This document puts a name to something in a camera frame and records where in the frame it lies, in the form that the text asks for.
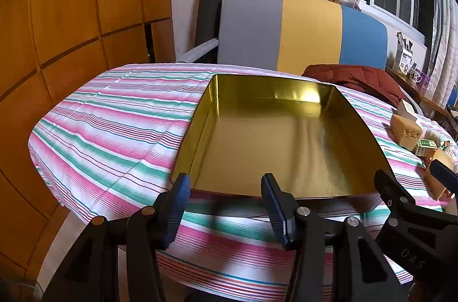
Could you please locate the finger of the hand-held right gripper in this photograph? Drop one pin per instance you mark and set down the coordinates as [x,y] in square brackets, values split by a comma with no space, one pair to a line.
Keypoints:
[393,194]
[445,175]

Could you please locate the tan sponge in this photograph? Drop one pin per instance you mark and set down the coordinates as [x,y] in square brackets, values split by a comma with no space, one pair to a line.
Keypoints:
[404,128]

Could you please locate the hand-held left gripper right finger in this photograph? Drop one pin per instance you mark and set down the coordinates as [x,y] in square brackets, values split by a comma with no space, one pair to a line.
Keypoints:
[275,205]

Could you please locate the wooden wardrobe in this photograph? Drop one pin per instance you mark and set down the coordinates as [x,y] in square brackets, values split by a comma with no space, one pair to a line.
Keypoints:
[71,1]

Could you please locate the wooden side desk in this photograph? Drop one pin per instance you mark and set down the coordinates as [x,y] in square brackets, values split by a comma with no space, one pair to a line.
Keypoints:
[429,101]

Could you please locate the sheer white curtain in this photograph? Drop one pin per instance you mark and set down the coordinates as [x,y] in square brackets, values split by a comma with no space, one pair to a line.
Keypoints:
[447,48]

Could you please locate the green label snack packet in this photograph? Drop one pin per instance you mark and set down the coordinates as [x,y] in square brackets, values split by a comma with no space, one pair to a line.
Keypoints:
[425,146]

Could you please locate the brown cardboard box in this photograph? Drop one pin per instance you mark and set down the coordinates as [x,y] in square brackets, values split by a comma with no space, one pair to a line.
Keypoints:
[434,177]

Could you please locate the maroon jacket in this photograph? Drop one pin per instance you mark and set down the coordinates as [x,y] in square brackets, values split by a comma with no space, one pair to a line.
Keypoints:
[357,78]

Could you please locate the white mug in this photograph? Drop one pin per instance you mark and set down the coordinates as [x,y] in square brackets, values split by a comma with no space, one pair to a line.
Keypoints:
[415,75]

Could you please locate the white pen holder box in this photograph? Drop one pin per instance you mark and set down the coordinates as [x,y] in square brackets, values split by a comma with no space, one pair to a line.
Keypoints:
[404,60]

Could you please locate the small beige box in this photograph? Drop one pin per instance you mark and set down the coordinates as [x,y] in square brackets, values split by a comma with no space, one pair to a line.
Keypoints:
[408,109]

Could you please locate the gold tin container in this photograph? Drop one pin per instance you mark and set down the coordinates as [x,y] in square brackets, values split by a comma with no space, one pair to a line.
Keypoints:
[286,144]

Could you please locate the striped tablecloth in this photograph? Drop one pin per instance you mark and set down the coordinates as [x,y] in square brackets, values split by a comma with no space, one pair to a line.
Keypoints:
[107,130]

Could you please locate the black rolled mat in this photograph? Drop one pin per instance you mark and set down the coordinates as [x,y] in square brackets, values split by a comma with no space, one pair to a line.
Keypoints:
[209,9]

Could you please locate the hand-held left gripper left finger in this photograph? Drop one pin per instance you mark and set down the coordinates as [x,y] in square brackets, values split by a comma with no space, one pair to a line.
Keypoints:
[179,209]

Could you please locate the grey yellow blue chair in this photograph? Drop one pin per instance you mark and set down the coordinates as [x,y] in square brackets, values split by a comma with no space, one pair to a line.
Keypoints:
[307,34]

